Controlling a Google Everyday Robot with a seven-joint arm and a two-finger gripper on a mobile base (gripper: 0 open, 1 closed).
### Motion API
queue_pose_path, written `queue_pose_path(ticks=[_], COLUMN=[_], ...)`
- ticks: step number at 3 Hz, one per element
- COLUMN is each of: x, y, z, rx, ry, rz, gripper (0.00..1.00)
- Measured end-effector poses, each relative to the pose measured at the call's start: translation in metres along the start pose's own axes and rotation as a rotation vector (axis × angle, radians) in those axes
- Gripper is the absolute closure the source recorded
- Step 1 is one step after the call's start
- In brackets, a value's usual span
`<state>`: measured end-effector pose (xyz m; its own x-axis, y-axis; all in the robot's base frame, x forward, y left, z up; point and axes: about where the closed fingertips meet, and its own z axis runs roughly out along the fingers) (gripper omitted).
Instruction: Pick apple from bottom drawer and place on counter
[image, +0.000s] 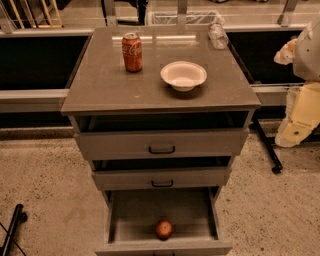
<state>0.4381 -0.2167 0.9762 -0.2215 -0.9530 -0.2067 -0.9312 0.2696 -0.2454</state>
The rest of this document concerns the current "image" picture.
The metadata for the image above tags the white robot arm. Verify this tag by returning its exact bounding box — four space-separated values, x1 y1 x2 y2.
274 14 320 147

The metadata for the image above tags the grey drawer cabinet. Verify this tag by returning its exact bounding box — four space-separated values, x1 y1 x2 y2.
60 25 262 201

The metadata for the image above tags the grey top drawer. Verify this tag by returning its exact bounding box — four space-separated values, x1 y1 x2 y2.
73 111 249 160

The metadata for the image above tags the red apple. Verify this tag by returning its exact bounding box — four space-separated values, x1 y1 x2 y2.
156 220 173 240

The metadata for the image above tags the grey drawer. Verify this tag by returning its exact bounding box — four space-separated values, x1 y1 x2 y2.
73 111 249 160
96 187 231 256
92 156 232 191

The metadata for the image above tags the grey bottom drawer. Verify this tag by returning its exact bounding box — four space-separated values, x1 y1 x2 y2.
96 187 231 256

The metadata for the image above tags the clear plastic water bottle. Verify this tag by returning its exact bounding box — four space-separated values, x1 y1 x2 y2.
208 23 229 50

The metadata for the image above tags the red cola can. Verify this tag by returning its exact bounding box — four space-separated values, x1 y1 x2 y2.
122 32 142 72

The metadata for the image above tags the wooden chair frame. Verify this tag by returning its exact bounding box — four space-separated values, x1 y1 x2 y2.
1 0 63 29

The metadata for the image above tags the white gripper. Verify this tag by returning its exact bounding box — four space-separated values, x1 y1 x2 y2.
275 82 320 147

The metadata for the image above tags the grey middle drawer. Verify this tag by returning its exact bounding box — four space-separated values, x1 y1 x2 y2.
92 156 232 191

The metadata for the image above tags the white paper bowl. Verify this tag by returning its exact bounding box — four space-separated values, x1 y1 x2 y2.
160 61 207 92

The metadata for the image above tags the black table leg with caster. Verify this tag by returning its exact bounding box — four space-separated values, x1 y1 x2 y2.
252 116 283 175

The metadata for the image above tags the white wire basket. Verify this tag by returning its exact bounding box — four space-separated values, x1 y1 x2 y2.
145 10 225 26

